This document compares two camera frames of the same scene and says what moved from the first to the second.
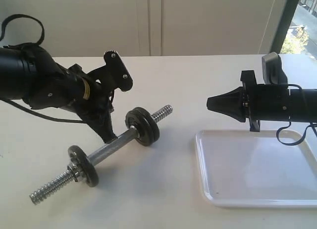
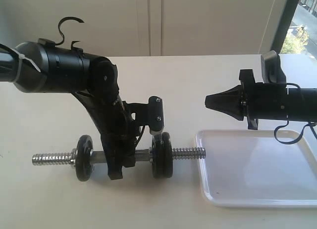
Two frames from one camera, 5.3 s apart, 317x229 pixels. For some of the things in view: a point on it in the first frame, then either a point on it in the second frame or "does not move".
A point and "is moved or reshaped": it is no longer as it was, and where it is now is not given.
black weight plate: [152, 121] is moved or reshaped
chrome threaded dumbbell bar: [76, 171] → [69, 158]
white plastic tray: [267, 169] does not move
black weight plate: [85, 166] → [84, 159]
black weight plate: [136, 119] → [158, 155]
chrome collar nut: [74, 171] → [73, 157]
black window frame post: [291, 3] does not move
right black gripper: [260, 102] does not move
